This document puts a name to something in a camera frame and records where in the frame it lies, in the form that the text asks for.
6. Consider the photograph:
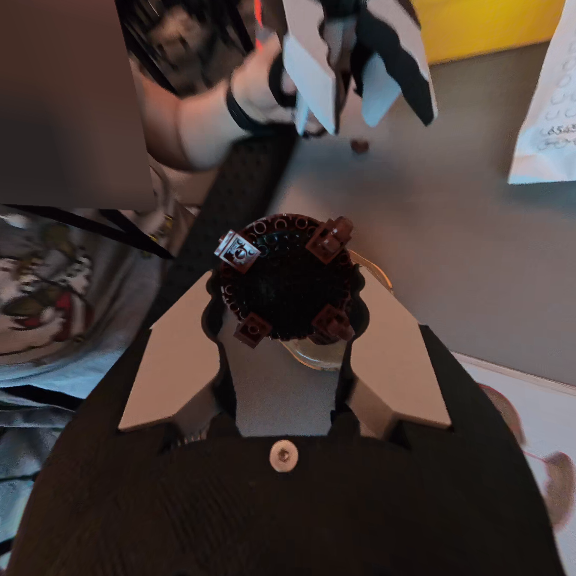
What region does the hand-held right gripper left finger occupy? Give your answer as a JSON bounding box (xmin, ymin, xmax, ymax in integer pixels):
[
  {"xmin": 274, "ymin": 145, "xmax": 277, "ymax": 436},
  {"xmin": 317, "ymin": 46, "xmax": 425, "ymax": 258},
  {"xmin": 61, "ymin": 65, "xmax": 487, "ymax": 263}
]
[{"xmin": 117, "ymin": 269, "xmax": 239, "ymax": 435}]

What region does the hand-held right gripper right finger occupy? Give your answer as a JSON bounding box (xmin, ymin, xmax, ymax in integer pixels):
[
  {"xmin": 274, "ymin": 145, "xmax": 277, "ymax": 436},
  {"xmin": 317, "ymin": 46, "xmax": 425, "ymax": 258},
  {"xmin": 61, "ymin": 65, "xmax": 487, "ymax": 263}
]
[{"xmin": 332, "ymin": 269, "xmax": 453, "ymax": 441}]

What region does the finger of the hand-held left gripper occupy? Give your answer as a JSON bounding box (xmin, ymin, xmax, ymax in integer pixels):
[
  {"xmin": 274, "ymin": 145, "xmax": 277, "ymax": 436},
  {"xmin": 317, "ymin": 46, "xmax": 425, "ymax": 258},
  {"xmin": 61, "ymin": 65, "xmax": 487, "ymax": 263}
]
[
  {"xmin": 353, "ymin": 0, "xmax": 440, "ymax": 128},
  {"xmin": 281, "ymin": 0, "xmax": 342, "ymax": 137}
]

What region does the round tan brown brick model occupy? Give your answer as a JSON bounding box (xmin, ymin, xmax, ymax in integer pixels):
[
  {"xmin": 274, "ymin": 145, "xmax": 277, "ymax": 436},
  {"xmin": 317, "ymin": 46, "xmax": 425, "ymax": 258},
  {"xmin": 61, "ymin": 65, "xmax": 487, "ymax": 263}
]
[{"xmin": 215, "ymin": 214, "xmax": 392, "ymax": 372}]

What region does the person's left forearm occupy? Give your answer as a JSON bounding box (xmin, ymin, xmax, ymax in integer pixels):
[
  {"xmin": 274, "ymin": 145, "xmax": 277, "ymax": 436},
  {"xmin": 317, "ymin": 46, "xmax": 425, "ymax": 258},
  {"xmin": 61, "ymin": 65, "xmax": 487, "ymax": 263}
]
[{"xmin": 130, "ymin": 76, "xmax": 253, "ymax": 172}]

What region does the person's left hand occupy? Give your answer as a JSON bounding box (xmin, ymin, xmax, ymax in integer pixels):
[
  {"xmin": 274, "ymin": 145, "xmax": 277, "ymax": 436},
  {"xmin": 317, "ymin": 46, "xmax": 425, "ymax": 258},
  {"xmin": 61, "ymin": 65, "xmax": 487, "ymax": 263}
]
[{"xmin": 234, "ymin": 34, "xmax": 300, "ymax": 127}]

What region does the black wristband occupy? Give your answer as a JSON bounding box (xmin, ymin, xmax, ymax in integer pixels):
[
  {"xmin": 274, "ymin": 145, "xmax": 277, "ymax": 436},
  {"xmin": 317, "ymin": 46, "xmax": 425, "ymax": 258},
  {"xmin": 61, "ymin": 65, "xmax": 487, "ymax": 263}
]
[{"xmin": 225, "ymin": 83, "xmax": 262, "ymax": 134}]

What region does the yellow plastic bin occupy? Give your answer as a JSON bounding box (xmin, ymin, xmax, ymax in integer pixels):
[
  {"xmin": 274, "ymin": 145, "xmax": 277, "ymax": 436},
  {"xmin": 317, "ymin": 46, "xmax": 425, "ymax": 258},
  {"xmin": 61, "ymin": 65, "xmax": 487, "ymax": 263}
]
[{"xmin": 412, "ymin": 0, "xmax": 569, "ymax": 65}]

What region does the black studded mat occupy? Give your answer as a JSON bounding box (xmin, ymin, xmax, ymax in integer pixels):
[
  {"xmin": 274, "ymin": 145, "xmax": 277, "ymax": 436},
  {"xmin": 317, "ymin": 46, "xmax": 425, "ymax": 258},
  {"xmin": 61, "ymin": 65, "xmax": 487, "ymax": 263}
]
[{"xmin": 155, "ymin": 128, "xmax": 300, "ymax": 325}]

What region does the grey printed t-shirt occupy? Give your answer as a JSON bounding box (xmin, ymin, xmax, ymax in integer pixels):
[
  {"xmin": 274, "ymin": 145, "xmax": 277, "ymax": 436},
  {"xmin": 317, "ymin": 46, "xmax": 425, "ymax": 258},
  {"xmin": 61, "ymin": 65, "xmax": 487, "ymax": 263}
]
[{"xmin": 0, "ymin": 153, "xmax": 203, "ymax": 568}]

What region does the building instruction booklet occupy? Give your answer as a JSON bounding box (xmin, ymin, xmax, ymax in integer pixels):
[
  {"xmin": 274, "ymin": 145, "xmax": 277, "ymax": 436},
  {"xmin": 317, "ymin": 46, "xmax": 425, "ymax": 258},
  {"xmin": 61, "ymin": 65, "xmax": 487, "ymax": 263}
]
[{"xmin": 451, "ymin": 352, "xmax": 576, "ymax": 576}]

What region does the white printed paper bag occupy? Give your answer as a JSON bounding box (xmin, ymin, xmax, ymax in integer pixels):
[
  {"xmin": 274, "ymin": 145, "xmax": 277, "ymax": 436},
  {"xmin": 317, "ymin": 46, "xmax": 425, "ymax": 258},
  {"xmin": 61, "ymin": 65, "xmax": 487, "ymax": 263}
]
[{"xmin": 508, "ymin": 0, "xmax": 576, "ymax": 186}]

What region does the black lanyard strap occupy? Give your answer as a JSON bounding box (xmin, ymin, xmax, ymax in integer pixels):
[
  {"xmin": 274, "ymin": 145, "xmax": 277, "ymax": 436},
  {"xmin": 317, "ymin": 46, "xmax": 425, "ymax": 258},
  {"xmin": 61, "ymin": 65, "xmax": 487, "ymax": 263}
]
[{"xmin": 0, "ymin": 203, "xmax": 175, "ymax": 261}]

